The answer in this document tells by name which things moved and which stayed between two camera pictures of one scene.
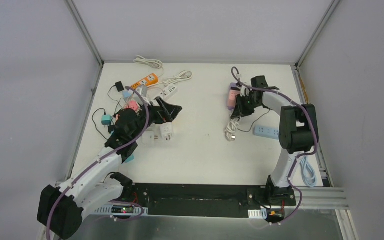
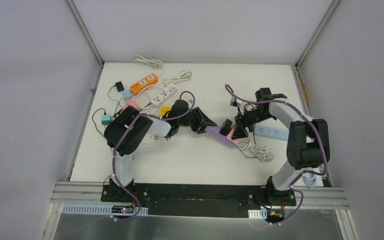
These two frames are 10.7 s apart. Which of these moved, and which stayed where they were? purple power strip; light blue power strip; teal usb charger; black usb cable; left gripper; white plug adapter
Moved: left gripper; purple power strip
Stayed: white plug adapter; teal usb charger; black usb cable; light blue power strip
